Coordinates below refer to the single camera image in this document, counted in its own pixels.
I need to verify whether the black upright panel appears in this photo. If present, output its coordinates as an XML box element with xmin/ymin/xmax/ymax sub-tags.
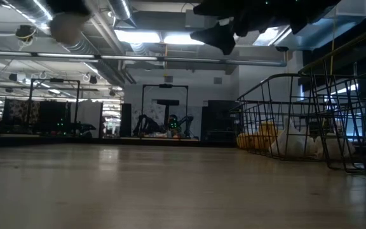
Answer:
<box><xmin>120</xmin><ymin>102</ymin><xmax>132</xmax><ymax>137</ymax></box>

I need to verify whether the person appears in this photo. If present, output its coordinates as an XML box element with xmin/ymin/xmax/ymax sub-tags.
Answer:
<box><xmin>168</xmin><ymin>113</ymin><xmax>180</xmax><ymax>128</ymax></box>

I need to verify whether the bright ceiling light panel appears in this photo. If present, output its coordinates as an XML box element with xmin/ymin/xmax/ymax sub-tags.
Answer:
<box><xmin>114</xmin><ymin>29</ymin><xmax>205</xmax><ymax>46</ymax></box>

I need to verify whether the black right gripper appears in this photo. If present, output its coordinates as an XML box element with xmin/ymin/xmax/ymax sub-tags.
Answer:
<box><xmin>190</xmin><ymin>0</ymin><xmax>298</xmax><ymax>56</ymax></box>

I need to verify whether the black pedestal stand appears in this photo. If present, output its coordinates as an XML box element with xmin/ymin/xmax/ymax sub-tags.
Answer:
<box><xmin>156</xmin><ymin>99</ymin><xmax>180</xmax><ymax>128</ymax></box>

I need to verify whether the silver ventilation duct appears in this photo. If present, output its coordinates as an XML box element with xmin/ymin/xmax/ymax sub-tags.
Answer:
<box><xmin>6</xmin><ymin>0</ymin><xmax>136</xmax><ymax>87</ymax></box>

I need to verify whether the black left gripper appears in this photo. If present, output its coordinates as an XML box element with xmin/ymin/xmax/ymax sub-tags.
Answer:
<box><xmin>44</xmin><ymin>0</ymin><xmax>92</xmax><ymax>17</ymax></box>

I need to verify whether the yellow lemon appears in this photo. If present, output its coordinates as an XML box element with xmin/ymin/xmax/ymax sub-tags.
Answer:
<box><xmin>236</xmin><ymin>132</ymin><xmax>257</xmax><ymax>150</ymax></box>

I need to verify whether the black robot station frame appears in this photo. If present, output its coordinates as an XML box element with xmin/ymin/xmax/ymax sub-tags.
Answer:
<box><xmin>140</xmin><ymin>83</ymin><xmax>189</xmax><ymax>137</ymax></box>
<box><xmin>27</xmin><ymin>78</ymin><xmax>81</xmax><ymax>134</ymax></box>

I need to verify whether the black yellow cable reel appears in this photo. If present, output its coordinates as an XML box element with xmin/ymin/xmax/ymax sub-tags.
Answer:
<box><xmin>14</xmin><ymin>24</ymin><xmax>37</xmax><ymax>44</ymax></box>

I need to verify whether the black aluminium table frame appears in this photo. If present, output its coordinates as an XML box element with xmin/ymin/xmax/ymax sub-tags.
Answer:
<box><xmin>0</xmin><ymin>135</ymin><xmax>244</xmax><ymax>148</ymax></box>

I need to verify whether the long grey ceiling pipe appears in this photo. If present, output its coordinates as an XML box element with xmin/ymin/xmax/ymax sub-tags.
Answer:
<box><xmin>0</xmin><ymin>50</ymin><xmax>287</xmax><ymax>67</ymax></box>

